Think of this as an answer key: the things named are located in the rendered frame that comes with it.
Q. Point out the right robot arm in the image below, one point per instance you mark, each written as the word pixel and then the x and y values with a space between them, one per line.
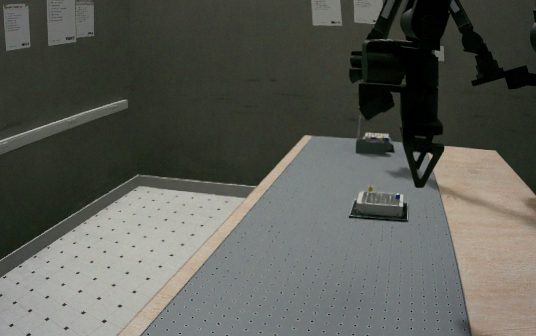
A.
pixel 470 41

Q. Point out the white grid rack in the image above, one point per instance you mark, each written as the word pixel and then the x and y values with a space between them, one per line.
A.
pixel 377 206

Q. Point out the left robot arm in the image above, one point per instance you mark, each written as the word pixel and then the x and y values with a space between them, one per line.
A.
pixel 385 63

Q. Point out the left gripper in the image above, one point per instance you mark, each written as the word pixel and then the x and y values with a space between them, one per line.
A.
pixel 424 145

